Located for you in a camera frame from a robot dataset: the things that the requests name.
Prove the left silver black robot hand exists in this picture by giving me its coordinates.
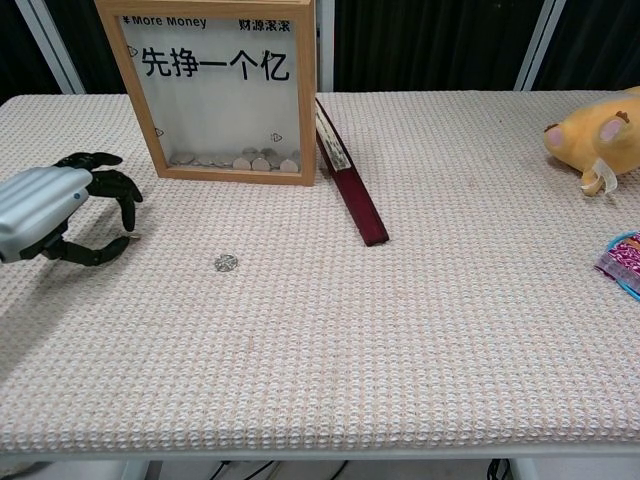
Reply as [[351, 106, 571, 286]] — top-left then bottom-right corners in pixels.
[[0, 152, 145, 266]]

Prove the wooden framed money box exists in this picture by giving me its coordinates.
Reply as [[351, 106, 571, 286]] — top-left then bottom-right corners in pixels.
[[94, 0, 317, 188]]

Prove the black curtain panel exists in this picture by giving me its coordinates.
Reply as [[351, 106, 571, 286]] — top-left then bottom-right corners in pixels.
[[532, 0, 640, 92], [47, 0, 129, 95], [333, 0, 545, 94], [0, 0, 66, 104]]

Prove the dark red folded fan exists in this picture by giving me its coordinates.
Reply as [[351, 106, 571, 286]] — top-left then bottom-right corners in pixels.
[[314, 97, 390, 248]]

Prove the beige woven tablecloth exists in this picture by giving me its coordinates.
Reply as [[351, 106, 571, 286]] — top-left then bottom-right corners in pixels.
[[0, 89, 640, 456]]

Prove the yellow plush toy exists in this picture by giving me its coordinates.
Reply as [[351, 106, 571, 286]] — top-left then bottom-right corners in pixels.
[[543, 85, 640, 197]]

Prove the purple patterned packet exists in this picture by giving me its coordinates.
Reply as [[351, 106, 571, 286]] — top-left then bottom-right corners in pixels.
[[593, 230, 640, 294]]

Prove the white metal frame post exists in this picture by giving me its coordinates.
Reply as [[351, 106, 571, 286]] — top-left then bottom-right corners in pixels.
[[17, 0, 86, 95], [315, 0, 335, 94], [513, 0, 569, 92]]

